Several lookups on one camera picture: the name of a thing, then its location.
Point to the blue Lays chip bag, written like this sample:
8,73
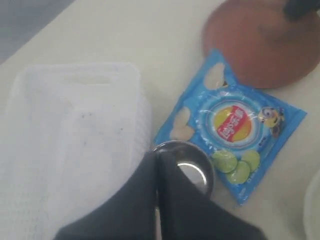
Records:
240,128

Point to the stainless steel cup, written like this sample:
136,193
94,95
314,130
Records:
192,161

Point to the dark plate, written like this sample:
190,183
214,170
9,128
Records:
264,48

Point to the speckled ceramic floral bowl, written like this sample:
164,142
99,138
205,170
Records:
311,209

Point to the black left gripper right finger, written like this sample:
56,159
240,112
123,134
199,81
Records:
187,214

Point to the white plastic woven basket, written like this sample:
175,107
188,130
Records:
71,135

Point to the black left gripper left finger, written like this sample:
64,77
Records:
127,215

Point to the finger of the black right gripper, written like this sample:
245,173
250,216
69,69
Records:
295,9

